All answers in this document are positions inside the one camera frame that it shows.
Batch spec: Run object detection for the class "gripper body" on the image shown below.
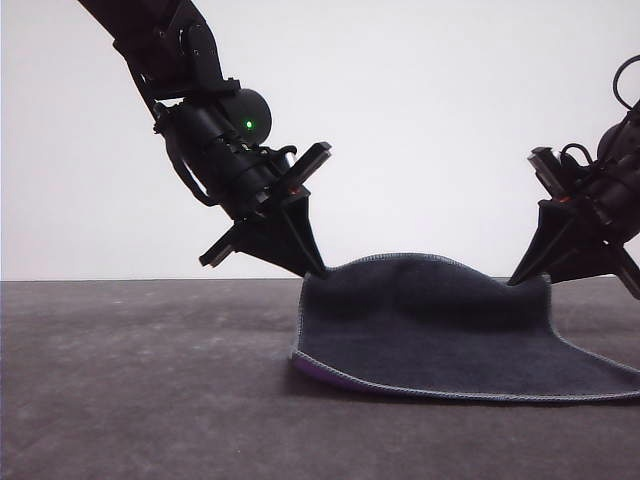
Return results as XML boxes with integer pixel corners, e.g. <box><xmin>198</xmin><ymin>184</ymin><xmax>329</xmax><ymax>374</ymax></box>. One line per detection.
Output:
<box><xmin>164</xmin><ymin>103</ymin><xmax>334</xmax><ymax>269</ymax></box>
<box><xmin>527</xmin><ymin>146</ymin><xmax>640</xmax><ymax>302</ymax></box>

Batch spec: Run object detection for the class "purple towel with grey hem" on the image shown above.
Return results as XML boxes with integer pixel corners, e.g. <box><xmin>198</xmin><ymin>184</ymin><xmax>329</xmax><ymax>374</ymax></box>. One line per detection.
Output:
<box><xmin>289</xmin><ymin>252</ymin><xmax>640</xmax><ymax>404</ymax></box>

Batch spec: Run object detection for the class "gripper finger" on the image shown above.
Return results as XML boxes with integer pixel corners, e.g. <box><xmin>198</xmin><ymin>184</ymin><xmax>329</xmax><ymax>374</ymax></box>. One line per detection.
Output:
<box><xmin>506</xmin><ymin>198</ymin><xmax>577</xmax><ymax>288</ymax></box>
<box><xmin>279</xmin><ymin>191</ymin><xmax>330</xmax><ymax>279</ymax></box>
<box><xmin>517</xmin><ymin>213</ymin><xmax>622</xmax><ymax>286</ymax></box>
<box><xmin>233</xmin><ymin>210</ymin><xmax>322</xmax><ymax>280</ymax></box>

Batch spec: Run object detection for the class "grey table cloth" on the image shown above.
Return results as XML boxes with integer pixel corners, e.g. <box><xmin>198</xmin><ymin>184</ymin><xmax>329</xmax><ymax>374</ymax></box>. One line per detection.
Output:
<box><xmin>0</xmin><ymin>277</ymin><xmax>640</xmax><ymax>480</ymax></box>

